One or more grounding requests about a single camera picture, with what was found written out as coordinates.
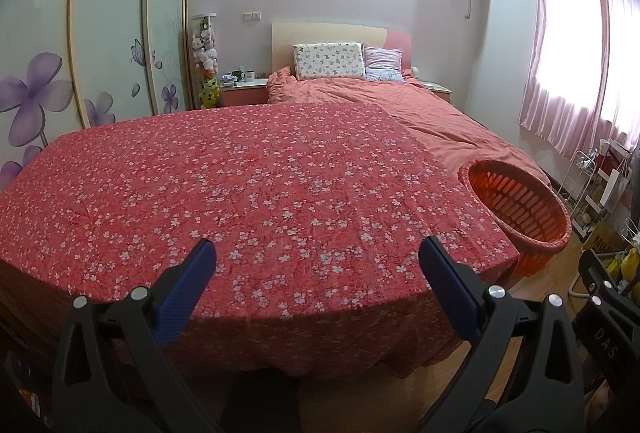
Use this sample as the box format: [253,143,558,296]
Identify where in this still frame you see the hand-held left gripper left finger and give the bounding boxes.
[50,238,221,433]

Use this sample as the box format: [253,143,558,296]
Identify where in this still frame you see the pink curtain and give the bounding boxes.
[519,0,640,158]

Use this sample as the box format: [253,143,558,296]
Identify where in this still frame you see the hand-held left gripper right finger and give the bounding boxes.
[419,235,591,433]

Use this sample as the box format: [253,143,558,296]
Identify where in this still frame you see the white wire rack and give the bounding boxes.
[557,150,598,234]

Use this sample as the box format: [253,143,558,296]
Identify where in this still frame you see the white board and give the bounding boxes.
[597,140,633,208]

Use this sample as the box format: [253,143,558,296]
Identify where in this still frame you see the pink and white nightstand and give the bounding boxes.
[219,79,270,108]
[420,82,453,104]

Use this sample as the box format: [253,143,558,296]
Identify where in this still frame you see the yellow green plush toy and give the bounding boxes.
[198,78,222,108]

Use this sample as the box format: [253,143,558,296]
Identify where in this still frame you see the red floral tablecloth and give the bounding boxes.
[0,102,521,381]

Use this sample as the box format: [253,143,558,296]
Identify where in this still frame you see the yellow bottle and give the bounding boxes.
[620,248,640,284]

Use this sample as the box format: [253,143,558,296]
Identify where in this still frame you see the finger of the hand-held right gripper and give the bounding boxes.
[577,249,640,340]

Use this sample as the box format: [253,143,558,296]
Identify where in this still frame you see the bed with pink duvet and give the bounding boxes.
[266,67,551,186]

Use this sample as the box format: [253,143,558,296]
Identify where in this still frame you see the wardrobe with purple flower doors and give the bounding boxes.
[0,0,193,194]

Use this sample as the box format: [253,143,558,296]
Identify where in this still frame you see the yellow cardboard box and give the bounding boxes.
[582,220,621,256]

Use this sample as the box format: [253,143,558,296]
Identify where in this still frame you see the orange plastic basket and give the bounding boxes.
[457,159,572,279]

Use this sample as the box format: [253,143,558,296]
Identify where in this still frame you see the white floral pillow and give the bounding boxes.
[292,42,366,81]

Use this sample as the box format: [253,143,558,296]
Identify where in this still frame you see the cream and pink headboard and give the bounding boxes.
[271,22,413,78]

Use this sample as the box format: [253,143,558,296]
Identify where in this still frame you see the purple striped pillow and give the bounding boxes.
[361,43,405,84]

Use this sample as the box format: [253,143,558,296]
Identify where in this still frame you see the clear tube of plush toys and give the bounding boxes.
[191,14,219,78]

